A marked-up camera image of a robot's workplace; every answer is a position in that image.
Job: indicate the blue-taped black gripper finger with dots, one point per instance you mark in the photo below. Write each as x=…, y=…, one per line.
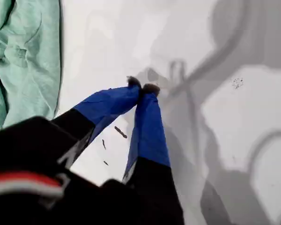
x=107, y=103
x=150, y=140

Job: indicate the pale green T-shirt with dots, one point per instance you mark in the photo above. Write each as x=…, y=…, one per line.
x=25, y=58

